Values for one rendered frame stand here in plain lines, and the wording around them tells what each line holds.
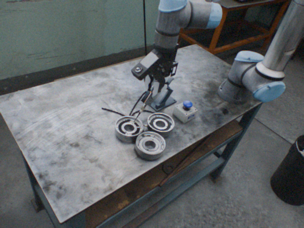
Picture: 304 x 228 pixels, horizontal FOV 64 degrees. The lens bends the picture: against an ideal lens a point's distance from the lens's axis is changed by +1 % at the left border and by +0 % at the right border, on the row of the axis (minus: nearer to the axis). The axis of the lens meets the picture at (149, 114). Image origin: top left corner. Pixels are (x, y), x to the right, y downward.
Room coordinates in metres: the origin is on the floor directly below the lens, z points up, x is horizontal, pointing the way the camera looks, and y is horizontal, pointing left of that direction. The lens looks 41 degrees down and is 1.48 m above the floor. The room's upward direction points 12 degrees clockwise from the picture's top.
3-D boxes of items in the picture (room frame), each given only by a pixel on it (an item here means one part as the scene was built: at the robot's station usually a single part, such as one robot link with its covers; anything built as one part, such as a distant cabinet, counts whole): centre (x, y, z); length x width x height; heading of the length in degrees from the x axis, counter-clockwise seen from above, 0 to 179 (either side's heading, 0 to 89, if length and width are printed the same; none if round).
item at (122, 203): (0.91, -0.02, 0.40); 1.17 x 0.59 x 0.80; 137
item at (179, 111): (0.81, -0.15, 0.82); 0.08 x 0.07 x 0.05; 137
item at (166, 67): (0.75, -0.01, 1.07); 0.09 x 0.08 x 0.12; 140
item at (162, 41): (0.74, 0.00, 1.15); 0.08 x 0.08 x 0.05
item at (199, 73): (0.91, -0.02, 0.79); 1.20 x 0.60 x 0.02; 137
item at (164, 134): (0.69, -0.05, 0.82); 0.10 x 0.10 x 0.04
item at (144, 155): (0.58, -0.02, 0.82); 0.10 x 0.10 x 0.04
